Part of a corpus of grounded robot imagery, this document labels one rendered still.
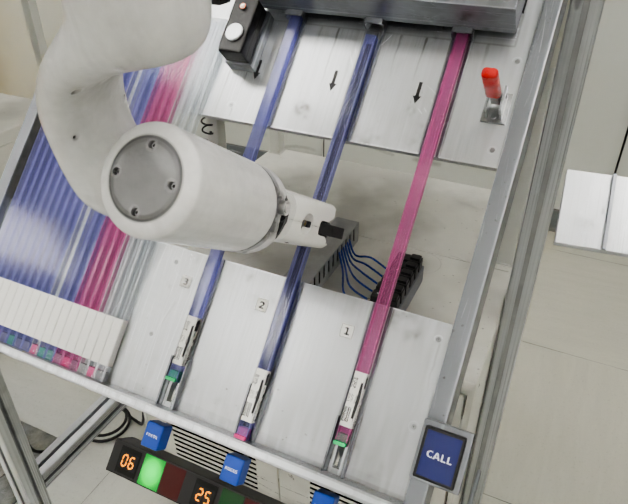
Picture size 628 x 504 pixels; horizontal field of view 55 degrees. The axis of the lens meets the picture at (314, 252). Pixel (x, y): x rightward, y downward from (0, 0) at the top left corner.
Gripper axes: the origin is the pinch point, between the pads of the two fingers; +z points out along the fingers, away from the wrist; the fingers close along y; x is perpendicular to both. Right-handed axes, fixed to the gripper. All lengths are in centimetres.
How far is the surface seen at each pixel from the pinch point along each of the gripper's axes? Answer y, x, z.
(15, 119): 129, -11, 68
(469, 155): -15.5, -12.2, 3.2
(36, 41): 126, -35, 66
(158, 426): 10.6, 27.2, -4.7
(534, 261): -24.2, -3.8, 37.5
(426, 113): -9.3, -16.3, 3.9
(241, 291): 6.4, 9.6, -0.5
